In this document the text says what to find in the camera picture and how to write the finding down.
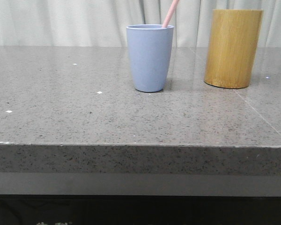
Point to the pink chopstick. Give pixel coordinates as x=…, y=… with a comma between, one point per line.
x=170, y=13

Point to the blue plastic cup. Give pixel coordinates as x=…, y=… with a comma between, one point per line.
x=149, y=48

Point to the bamboo cylindrical holder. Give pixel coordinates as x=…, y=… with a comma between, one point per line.
x=232, y=46

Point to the white curtain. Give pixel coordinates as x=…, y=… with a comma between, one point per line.
x=103, y=22

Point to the dark cabinet front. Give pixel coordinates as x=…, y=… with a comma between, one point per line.
x=138, y=199

